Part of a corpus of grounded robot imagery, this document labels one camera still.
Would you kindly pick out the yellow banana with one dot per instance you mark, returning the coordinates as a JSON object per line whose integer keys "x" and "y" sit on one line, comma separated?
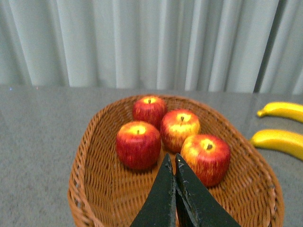
{"x": 287, "y": 110}
{"x": 287, "y": 142}

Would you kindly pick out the grey-white curtain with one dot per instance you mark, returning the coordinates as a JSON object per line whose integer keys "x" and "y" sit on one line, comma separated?
{"x": 250, "y": 46}

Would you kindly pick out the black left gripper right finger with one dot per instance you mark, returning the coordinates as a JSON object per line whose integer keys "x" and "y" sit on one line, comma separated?
{"x": 196, "y": 207}

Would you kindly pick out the red yellow apple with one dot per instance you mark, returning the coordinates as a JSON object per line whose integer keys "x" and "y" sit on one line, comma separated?
{"x": 176, "y": 126}

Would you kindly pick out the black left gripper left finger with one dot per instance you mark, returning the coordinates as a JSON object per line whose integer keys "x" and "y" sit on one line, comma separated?
{"x": 159, "y": 209}

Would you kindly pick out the yellow banana at front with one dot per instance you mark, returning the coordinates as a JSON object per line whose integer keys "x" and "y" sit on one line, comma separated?
{"x": 287, "y": 142}

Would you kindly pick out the yellow banana at back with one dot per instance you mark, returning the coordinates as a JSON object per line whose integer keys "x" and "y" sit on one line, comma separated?
{"x": 287, "y": 110}

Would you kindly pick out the brown wicker basket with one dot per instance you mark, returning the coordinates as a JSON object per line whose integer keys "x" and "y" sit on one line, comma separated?
{"x": 104, "y": 193}

